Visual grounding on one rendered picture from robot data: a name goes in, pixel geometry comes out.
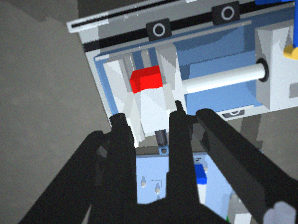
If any white block with blue end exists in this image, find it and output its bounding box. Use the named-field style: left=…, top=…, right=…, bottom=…
left=194, top=164, right=207, bottom=204

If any white block with green end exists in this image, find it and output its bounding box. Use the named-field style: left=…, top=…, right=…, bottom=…
left=226, top=198, right=251, bottom=224

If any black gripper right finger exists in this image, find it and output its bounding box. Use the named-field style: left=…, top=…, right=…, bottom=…
left=163, top=83, right=298, bottom=224

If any white block with red end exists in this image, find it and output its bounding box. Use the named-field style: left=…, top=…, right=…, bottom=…
left=130, top=65, right=169, bottom=133

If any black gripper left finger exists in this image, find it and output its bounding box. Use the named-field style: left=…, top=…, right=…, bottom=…
left=18, top=92, right=141, bottom=224

